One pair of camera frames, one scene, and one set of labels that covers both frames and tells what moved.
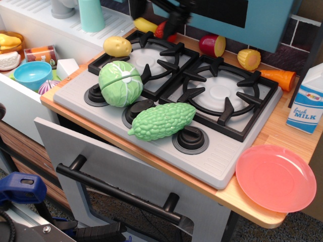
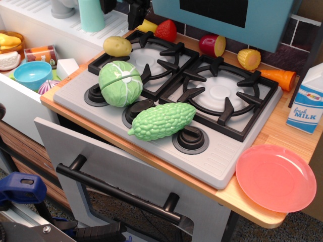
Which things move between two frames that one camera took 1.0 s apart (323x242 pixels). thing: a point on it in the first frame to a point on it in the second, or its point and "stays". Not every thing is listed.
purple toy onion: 47,85 stays
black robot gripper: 179,11 to 139,9
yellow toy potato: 117,47 stays
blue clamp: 21,188 stays
